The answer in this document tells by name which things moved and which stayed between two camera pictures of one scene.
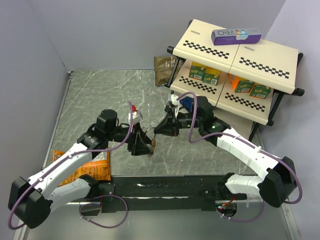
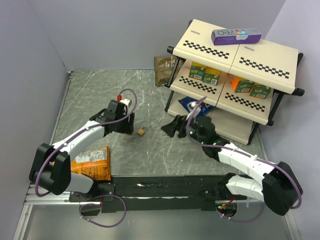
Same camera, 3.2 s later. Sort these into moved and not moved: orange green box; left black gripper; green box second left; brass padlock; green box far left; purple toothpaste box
Moved: brass padlock; left black gripper
Not moved: orange green box; green box far left; purple toothpaste box; green box second left
